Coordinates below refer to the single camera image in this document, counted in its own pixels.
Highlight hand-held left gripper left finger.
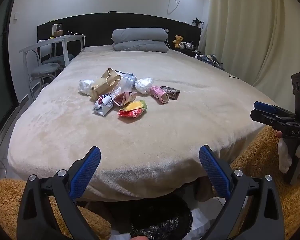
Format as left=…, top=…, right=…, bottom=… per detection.
left=16, top=146, right=110, bottom=240

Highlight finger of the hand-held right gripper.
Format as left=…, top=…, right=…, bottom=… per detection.
left=254, top=101, right=294, bottom=118
left=250, top=109, right=290, bottom=130

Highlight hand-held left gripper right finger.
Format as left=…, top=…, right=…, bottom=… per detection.
left=199, top=144, right=285, bottom=240

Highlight white black printed packet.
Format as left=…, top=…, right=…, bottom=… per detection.
left=92, top=94, right=115, bottom=117

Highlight bin with black liner bag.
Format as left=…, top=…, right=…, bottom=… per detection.
left=110, top=197, right=193, bottom=240

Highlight yellow green snack packet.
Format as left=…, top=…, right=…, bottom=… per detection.
left=118, top=100, right=148, bottom=118

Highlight red pink packet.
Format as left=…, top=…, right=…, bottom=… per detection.
left=114, top=91, right=138, bottom=106

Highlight brown paper bag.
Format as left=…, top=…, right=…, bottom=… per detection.
left=89, top=68, right=122, bottom=100

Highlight dark brown packet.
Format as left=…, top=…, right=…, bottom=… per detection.
left=160, top=86, right=180, bottom=100

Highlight clear plastic jar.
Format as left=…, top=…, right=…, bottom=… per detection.
left=116, top=70, right=137, bottom=93

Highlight person's right hand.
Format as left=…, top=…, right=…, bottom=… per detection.
left=276, top=131, right=300, bottom=173

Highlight person's right leg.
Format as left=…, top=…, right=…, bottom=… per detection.
left=229, top=126, right=300, bottom=230

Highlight person's leg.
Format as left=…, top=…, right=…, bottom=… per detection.
left=0, top=179, right=112, bottom=240
left=229, top=126, right=300, bottom=230

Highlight white plastic sheet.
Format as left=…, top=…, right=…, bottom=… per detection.
left=190, top=208, right=217, bottom=240

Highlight beige bed blanket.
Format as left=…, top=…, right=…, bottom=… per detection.
left=7, top=45, right=278, bottom=202

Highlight pile of dark clutter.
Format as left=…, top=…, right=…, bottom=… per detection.
left=196, top=54, right=225, bottom=71

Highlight cream curtain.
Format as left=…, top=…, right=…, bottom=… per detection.
left=200, top=0, right=300, bottom=103

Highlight person's left leg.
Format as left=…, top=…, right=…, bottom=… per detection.
left=0, top=179, right=112, bottom=240

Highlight dark bedside table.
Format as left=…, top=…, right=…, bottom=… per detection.
left=177, top=45, right=202, bottom=57

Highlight white chair with grey cushion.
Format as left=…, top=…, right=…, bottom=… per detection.
left=39, top=39, right=75, bottom=65
left=27, top=47, right=65, bottom=90

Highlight dark frosted glass door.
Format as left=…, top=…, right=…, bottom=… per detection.
left=0, top=0, right=19, bottom=133

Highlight white folding table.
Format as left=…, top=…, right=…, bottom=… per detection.
left=19, top=34, right=85, bottom=102

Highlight stacked grey pillows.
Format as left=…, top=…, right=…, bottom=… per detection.
left=112, top=40, right=169, bottom=53

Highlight black headboard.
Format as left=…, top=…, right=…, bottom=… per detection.
left=37, top=12, right=202, bottom=52

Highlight white wall cable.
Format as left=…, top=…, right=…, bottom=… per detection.
left=167, top=0, right=184, bottom=14

